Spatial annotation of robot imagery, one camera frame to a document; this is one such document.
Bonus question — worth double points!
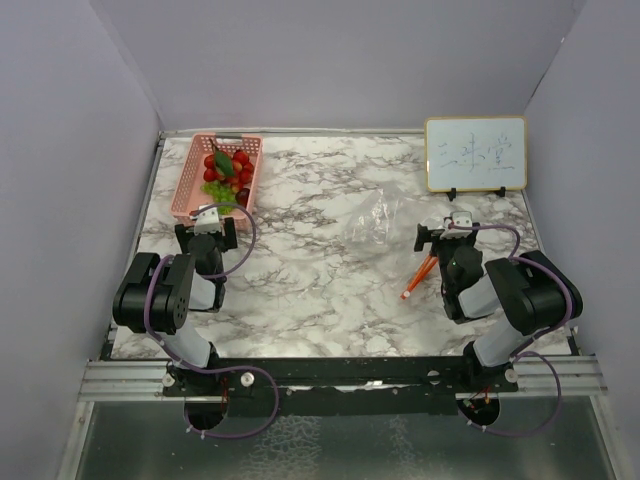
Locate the clear zip top bag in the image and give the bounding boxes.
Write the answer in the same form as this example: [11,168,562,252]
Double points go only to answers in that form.
[341,184,441,299]

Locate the pink plastic basket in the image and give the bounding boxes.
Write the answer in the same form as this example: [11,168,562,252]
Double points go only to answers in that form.
[170,133,263,229]

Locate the green fake grapes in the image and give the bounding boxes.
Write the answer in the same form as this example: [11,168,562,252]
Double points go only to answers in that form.
[200,181,237,215]

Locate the red fake fruit bunch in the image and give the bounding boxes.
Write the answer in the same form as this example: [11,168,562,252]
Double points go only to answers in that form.
[203,142,255,186]

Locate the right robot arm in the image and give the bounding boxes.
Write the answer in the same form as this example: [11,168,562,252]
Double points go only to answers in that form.
[414,213,584,391]

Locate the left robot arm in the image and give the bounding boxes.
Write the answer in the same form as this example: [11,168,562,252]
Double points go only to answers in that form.
[112,219,238,395]

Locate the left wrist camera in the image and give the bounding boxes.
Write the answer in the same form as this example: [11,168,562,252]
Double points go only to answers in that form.
[191,205,222,235]

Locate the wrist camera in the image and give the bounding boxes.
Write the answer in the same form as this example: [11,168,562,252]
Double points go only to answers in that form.
[442,211,474,238]
[191,205,222,235]

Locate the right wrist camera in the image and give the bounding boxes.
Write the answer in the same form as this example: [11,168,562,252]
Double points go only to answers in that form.
[442,211,474,238]

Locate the small whiteboard yellow frame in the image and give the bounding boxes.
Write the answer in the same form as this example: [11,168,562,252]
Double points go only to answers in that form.
[424,116,528,198]

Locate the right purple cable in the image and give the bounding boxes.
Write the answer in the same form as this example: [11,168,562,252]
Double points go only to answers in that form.
[449,223,584,439]

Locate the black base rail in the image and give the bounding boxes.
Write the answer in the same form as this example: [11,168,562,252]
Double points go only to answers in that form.
[163,356,518,417]

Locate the aluminium frame rail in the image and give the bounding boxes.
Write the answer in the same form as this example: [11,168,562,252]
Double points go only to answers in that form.
[79,355,608,402]

